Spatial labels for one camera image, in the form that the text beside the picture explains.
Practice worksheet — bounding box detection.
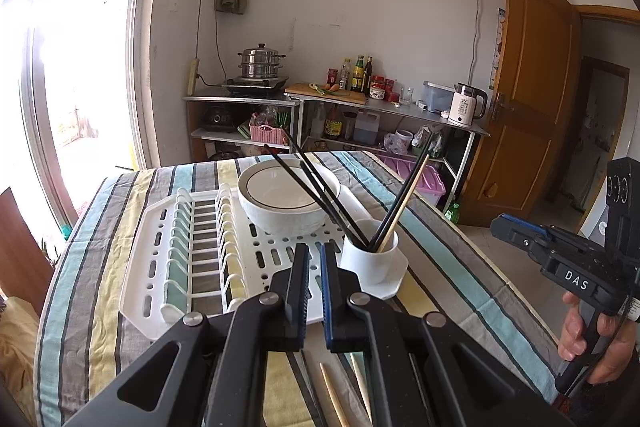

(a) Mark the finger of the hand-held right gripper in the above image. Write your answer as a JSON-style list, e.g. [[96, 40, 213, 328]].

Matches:
[[499, 214, 552, 241], [489, 217, 557, 261]]

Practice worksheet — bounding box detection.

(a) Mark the long metal shelf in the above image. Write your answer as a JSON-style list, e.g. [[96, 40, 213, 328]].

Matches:
[[284, 91, 492, 208]]

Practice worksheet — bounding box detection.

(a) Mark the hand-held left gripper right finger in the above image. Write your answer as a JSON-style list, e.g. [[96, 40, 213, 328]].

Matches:
[[320, 242, 576, 427]]

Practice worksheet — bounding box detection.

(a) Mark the wooden cutting board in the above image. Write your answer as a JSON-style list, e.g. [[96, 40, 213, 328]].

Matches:
[[284, 82, 369, 106]]

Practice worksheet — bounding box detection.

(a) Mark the pink plastic basket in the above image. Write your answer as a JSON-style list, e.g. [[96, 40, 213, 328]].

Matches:
[[248, 124, 287, 156]]

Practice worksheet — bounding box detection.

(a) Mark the wooden door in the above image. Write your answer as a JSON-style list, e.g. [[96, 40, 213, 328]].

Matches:
[[456, 0, 584, 229]]

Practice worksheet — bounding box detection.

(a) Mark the white bowl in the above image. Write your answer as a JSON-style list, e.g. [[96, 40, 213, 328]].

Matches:
[[237, 159, 342, 236]]

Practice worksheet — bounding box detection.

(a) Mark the white cup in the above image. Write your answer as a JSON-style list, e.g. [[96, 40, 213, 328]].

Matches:
[[340, 218, 399, 286]]

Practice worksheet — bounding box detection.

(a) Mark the white electric kettle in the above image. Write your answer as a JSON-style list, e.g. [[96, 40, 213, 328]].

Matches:
[[448, 82, 489, 127]]

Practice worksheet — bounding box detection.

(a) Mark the beige power strip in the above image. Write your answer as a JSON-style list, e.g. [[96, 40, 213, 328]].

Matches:
[[185, 59, 200, 96]]

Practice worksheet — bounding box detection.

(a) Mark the light wooden chopstick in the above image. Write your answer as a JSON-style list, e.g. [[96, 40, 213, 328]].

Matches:
[[320, 363, 351, 427], [377, 155, 431, 254], [350, 354, 373, 425]]

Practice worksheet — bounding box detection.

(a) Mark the sliding glass door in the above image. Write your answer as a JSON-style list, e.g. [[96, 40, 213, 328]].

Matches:
[[0, 0, 167, 229]]

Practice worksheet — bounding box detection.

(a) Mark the dark patterned-handle chopstick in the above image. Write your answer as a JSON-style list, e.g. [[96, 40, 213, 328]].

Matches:
[[282, 129, 370, 244], [298, 161, 353, 239], [371, 138, 434, 252], [263, 144, 363, 247]]

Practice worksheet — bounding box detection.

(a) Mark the striped tablecloth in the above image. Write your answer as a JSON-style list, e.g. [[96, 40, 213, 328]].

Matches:
[[32, 150, 567, 427]]

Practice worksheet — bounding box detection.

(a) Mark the brown wooden chair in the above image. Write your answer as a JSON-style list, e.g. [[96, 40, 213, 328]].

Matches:
[[0, 186, 54, 304]]

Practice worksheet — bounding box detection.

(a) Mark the black induction cooker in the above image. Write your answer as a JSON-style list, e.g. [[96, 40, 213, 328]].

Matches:
[[221, 76, 290, 97]]

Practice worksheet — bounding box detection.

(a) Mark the small metal shelf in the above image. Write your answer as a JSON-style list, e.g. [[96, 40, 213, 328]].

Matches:
[[182, 93, 304, 164]]

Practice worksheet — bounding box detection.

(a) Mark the pink storage box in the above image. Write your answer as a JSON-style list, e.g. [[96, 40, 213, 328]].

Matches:
[[374, 151, 447, 208]]

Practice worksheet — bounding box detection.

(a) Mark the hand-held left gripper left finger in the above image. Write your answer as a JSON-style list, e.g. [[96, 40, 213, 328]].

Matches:
[[65, 243, 311, 427]]

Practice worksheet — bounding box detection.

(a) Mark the person's right hand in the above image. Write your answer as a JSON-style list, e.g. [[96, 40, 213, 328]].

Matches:
[[556, 291, 640, 386]]

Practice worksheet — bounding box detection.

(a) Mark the clear blue water container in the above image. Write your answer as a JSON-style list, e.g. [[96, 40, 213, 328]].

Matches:
[[421, 80, 456, 113]]

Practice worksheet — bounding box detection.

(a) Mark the white plastic dish rack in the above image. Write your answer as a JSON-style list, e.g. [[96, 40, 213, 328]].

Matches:
[[119, 159, 409, 342]]

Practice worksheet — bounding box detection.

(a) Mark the steel steamer pot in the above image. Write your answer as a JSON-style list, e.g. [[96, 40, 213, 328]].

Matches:
[[236, 43, 287, 80]]

